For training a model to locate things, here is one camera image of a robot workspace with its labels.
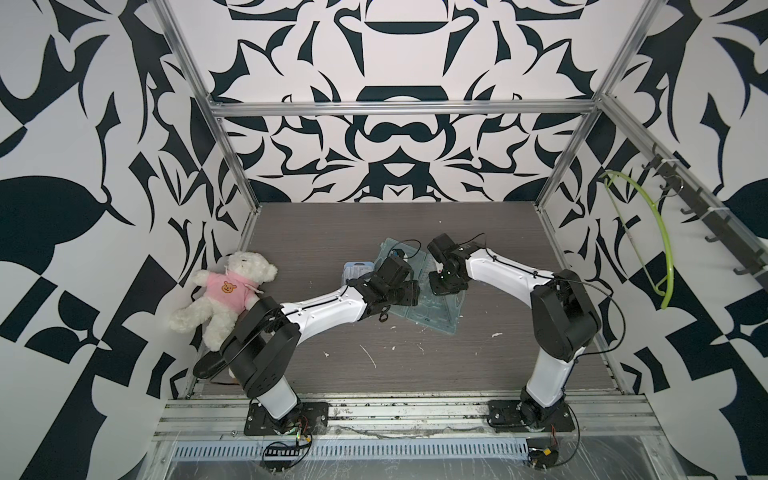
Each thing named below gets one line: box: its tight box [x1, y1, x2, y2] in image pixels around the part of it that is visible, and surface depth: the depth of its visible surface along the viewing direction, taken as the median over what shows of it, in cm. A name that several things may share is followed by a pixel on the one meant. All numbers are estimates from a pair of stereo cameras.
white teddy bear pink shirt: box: [168, 250, 278, 352], surface depth 91 cm
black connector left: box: [265, 446, 301, 457], surface depth 74 cm
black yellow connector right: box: [526, 438, 559, 469], surface depth 73 cm
